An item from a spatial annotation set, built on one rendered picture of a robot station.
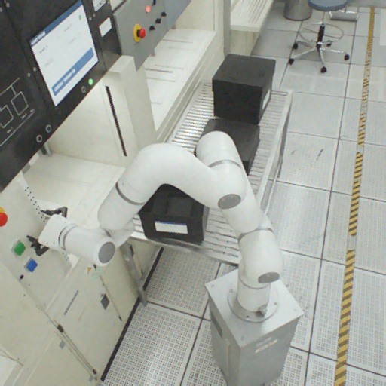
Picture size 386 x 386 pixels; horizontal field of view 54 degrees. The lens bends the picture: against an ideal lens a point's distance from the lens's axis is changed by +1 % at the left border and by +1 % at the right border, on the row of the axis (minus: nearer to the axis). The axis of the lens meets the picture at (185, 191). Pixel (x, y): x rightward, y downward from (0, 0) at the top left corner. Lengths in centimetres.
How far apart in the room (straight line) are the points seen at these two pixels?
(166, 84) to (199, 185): 162
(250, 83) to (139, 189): 134
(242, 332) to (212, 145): 80
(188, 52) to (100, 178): 122
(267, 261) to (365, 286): 148
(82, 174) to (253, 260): 106
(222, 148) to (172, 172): 14
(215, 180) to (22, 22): 68
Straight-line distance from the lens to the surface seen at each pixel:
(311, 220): 277
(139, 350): 232
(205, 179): 84
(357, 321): 246
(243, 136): 201
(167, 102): 226
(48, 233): 124
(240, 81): 214
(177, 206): 180
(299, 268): 254
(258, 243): 117
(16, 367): 154
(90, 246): 108
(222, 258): 163
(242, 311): 152
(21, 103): 118
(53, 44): 128
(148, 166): 86
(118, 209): 95
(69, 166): 199
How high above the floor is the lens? 215
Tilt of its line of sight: 48 degrees down
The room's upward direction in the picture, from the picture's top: 7 degrees counter-clockwise
